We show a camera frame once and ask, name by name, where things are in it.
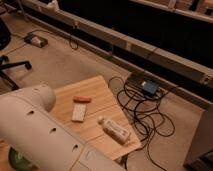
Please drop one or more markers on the white rectangular eraser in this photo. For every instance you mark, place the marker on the white rectangular eraser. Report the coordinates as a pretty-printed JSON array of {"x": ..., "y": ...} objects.
[{"x": 79, "y": 112}]

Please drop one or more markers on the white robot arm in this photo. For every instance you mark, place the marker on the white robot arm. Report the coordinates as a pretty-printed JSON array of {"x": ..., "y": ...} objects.
[{"x": 27, "y": 125}]

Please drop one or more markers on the blue power adapter box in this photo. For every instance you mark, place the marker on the blue power adapter box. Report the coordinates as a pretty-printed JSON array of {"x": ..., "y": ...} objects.
[{"x": 149, "y": 88}]

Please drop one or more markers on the power strip on floor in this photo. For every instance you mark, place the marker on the power strip on floor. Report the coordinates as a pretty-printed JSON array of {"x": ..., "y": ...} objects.
[{"x": 35, "y": 40}]

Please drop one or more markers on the black office chair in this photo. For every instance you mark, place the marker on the black office chair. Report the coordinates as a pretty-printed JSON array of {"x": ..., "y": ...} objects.
[{"x": 5, "y": 38}]

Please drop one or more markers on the dark cabinet at right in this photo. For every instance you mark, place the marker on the dark cabinet at right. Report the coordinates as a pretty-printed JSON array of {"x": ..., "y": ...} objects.
[{"x": 200, "y": 153}]

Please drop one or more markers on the green round plate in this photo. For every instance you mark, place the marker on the green round plate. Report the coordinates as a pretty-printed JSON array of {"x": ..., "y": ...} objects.
[{"x": 18, "y": 162}]

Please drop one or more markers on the long metal shelf rail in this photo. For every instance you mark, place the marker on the long metal shelf rail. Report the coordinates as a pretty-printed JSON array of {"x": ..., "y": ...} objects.
[{"x": 179, "y": 65}]

